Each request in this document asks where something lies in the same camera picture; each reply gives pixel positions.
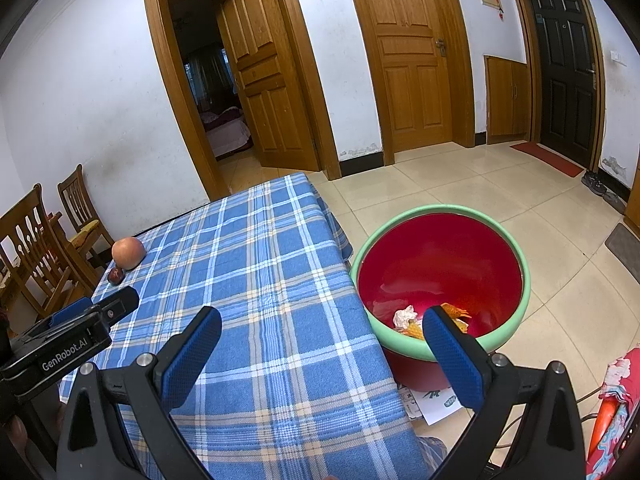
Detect blue plaid tablecloth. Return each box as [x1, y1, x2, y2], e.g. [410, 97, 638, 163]
[59, 172, 431, 480]

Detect large white tissue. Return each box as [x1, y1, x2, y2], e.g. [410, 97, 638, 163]
[392, 306, 419, 332]

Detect pink floral cloth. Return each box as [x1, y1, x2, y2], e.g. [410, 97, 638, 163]
[585, 347, 640, 477]

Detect orange-red apple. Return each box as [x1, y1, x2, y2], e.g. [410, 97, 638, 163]
[111, 236, 147, 272]

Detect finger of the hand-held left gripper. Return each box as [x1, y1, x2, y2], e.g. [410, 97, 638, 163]
[92, 286, 140, 324]
[51, 297, 94, 326]

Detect wooden door frame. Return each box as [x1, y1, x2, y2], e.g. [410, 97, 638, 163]
[142, 0, 344, 202]

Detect white printed paper sheet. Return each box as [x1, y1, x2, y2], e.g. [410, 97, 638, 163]
[397, 382, 464, 427]

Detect orange carrot-shaped toy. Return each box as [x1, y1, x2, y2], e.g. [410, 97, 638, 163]
[587, 394, 619, 457]

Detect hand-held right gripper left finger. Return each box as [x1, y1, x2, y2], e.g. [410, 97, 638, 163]
[56, 305, 222, 480]

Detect large wooden chair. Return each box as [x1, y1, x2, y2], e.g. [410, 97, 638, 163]
[0, 183, 102, 322]

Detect low wooden wall cabinet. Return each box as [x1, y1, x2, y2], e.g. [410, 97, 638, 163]
[483, 55, 532, 144]

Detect black metal door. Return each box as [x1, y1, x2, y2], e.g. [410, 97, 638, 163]
[507, 0, 606, 172]

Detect red doormat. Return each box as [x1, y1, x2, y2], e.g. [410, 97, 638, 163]
[509, 141, 585, 178]

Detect wooden chair with yellow cushion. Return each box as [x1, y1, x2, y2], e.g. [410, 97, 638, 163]
[57, 164, 116, 267]

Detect wooden sideboard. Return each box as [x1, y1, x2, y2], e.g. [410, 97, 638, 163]
[622, 149, 640, 242]

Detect red basin with green rim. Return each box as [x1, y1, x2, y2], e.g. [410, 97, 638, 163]
[350, 204, 531, 392]

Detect dark shoe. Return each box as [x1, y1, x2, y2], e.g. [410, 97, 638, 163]
[581, 170, 609, 196]
[602, 191, 629, 216]

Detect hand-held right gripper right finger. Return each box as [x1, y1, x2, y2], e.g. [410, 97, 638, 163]
[422, 305, 586, 480]

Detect open wooden door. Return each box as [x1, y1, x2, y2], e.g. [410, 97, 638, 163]
[216, 0, 321, 172]

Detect orange snack packet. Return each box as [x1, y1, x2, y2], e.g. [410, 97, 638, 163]
[440, 302, 472, 335]

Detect closed wooden door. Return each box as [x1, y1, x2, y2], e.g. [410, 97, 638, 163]
[342, 0, 476, 167]

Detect grey floor mat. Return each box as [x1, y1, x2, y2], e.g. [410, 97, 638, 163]
[604, 222, 640, 272]

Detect bed with pink cover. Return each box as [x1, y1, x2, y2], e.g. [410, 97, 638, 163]
[199, 107, 252, 162]

